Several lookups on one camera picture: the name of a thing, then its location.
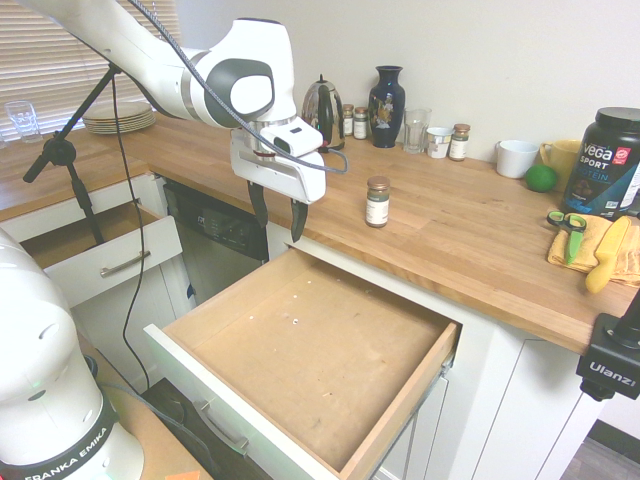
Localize dark blue floral vase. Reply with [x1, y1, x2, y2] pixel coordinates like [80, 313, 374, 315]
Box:
[367, 65, 405, 150]

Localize seasoning jar copper lid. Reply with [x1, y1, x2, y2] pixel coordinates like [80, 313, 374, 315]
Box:
[364, 175, 391, 229]

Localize clear drinking glass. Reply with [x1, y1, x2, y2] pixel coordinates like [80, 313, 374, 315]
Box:
[4, 100, 44, 145]

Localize green lime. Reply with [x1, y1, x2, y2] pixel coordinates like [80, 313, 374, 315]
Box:
[524, 164, 559, 193]

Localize black camera stand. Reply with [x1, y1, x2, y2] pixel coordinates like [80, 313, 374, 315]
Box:
[22, 61, 124, 246]

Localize black dishwasher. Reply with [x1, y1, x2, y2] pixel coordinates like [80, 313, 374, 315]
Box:
[162, 178, 272, 307]

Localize black Vega protein tub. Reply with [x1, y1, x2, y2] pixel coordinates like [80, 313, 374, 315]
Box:
[561, 106, 640, 222]

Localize thin black cable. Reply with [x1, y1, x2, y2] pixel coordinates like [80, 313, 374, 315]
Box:
[108, 74, 153, 392]

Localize yellow knife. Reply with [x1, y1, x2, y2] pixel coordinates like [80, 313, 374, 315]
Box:
[584, 215, 632, 295]

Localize stack of beige plates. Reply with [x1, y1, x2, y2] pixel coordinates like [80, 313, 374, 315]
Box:
[81, 101, 157, 136]

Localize window blinds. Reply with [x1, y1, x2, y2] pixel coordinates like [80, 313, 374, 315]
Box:
[0, 0, 180, 151]

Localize small open white drawer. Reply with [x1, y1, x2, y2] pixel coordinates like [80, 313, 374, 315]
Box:
[18, 199, 184, 309]

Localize large open wooden drawer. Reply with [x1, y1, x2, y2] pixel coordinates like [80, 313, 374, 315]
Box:
[143, 243, 464, 480]

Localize green spice jar copper lid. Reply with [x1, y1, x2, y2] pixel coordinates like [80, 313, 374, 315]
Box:
[447, 123, 472, 163]

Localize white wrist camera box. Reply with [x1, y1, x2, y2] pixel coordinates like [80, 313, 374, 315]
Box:
[258, 119, 324, 157]

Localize small white cup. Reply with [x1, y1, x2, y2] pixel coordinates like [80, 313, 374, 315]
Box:
[425, 126, 456, 160]

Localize black Ulanzi camera mount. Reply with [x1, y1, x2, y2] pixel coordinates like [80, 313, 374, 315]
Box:
[575, 298, 640, 402]

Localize yellow mug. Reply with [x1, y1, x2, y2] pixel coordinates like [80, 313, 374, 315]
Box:
[538, 139, 584, 182]

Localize white mug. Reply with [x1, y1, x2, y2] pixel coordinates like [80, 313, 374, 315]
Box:
[495, 139, 541, 180]

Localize green handled scissors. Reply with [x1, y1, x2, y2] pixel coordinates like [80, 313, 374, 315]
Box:
[546, 210, 588, 267]

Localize steel electric kettle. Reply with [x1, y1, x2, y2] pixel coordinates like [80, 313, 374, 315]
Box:
[300, 74, 347, 152]

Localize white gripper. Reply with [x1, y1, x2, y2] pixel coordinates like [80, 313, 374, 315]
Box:
[229, 127, 328, 243]

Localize clear ribbed glass tumbler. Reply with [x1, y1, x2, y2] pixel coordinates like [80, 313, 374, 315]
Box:
[402, 107, 433, 155]

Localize yellow cloth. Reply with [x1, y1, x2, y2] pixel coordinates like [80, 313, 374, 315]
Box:
[546, 214, 640, 289]

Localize white kitchen cabinet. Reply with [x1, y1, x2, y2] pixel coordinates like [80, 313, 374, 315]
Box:
[0, 172, 606, 480]

